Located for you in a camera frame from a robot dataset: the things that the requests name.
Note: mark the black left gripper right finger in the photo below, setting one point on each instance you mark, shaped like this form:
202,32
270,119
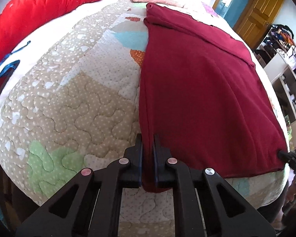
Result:
204,203

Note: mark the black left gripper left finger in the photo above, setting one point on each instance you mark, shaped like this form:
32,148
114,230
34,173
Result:
89,204

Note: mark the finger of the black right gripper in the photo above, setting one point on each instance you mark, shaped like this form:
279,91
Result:
289,158

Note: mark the dark red knit garment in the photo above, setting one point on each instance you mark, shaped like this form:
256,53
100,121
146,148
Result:
201,94

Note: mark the beige patchwork quilt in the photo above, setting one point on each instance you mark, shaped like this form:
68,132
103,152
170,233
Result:
77,107

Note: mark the cluttered white shelf unit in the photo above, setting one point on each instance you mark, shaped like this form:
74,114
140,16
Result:
277,56

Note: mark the wooden door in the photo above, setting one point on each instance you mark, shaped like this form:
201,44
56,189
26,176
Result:
256,18

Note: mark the white bed sheet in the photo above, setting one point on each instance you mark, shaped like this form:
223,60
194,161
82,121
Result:
41,40

